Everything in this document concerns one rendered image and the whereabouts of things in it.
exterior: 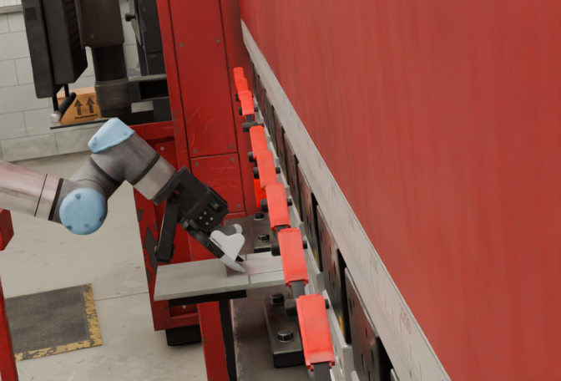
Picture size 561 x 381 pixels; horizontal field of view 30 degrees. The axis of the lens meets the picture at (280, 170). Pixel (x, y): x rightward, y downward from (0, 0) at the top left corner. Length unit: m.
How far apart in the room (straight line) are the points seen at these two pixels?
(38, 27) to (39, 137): 6.10
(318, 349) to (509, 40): 0.54
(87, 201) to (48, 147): 7.24
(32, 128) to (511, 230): 8.67
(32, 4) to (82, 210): 1.23
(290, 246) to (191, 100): 1.76
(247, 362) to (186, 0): 1.16
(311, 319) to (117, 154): 1.09
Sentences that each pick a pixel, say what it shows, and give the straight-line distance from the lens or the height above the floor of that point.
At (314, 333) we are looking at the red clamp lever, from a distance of 0.82.
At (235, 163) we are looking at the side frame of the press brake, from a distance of 2.78.
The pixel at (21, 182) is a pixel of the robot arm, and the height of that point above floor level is 1.25.
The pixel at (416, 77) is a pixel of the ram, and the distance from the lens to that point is 0.44.
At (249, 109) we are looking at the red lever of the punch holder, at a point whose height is 1.28.
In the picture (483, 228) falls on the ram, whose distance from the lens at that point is 0.36.
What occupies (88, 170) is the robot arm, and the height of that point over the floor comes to 1.23.
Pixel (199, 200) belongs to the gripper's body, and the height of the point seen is 1.15.
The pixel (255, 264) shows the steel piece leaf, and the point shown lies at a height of 1.00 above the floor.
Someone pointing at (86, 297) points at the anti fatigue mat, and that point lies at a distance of 5.17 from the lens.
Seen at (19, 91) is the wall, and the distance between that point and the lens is 8.92.
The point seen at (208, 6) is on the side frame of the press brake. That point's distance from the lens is 2.73.
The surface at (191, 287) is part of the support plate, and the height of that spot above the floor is 1.00.
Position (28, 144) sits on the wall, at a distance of 8.98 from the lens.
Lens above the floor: 1.59
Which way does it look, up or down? 12 degrees down
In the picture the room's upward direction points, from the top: 6 degrees counter-clockwise
